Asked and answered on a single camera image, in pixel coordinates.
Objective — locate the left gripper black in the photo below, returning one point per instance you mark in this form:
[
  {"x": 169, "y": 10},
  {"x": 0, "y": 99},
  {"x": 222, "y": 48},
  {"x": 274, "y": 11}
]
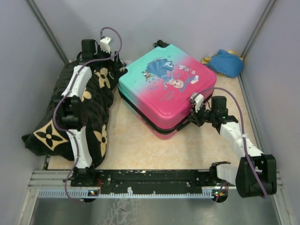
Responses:
[{"x": 113, "y": 65}]

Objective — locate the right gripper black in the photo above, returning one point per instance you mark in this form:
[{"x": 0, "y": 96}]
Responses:
[{"x": 194, "y": 118}]

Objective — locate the teal hard-shell suitcase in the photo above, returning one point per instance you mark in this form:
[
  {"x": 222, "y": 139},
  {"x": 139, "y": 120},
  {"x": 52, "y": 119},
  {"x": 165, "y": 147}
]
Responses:
[{"x": 158, "y": 88}]

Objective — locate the black blanket yellow flowers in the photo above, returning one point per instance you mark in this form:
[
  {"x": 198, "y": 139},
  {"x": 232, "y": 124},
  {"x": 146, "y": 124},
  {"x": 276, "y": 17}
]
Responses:
[{"x": 97, "y": 98}]

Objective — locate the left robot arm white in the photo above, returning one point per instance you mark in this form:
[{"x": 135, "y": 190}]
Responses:
[{"x": 70, "y": 114}]

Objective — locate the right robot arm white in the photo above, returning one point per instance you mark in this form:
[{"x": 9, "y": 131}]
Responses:
[{"x": 256, "y": 174}]

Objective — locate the yellow white patterned cloth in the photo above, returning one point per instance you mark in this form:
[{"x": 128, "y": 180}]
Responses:
[{"x": 207, "y": 59}]

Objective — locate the blue folded cloth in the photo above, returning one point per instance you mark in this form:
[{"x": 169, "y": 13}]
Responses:
[{"x": 228, "y": 71}]

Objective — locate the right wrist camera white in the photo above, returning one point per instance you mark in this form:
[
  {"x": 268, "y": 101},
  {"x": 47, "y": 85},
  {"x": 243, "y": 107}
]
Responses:
[{"x": 197, "y": 100}]

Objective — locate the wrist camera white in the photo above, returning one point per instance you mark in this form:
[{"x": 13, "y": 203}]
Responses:
[
  {"x": 197, "y": 100},
  {"x": 104, "y": 44}
]

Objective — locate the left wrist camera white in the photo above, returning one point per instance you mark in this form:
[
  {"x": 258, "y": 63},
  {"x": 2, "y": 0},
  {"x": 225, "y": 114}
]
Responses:
[{"x": 104, "y": 44}]

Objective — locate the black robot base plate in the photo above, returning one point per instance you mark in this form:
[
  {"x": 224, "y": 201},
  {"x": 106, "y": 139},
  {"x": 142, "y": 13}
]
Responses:
[{"x": 170, "y": 182}]

